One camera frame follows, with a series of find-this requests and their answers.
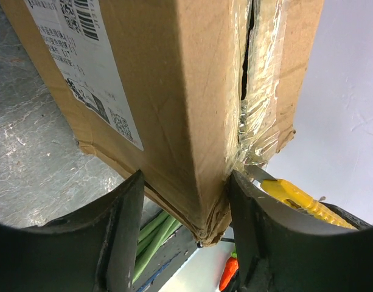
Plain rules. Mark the brown cardboard express box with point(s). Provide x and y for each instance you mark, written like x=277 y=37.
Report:
x=184 y=91

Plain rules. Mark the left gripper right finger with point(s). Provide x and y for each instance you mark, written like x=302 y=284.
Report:
x=282 y=249

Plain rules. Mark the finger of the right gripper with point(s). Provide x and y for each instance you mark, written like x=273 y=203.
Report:
x=347 y=216

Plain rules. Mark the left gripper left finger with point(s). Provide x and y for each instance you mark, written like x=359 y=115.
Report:
x=90 y=249

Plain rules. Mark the yellow utility knife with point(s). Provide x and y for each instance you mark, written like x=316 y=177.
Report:
x=291 y=195

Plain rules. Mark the green long beans bunch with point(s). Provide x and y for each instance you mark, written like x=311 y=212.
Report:
x=151 y=237

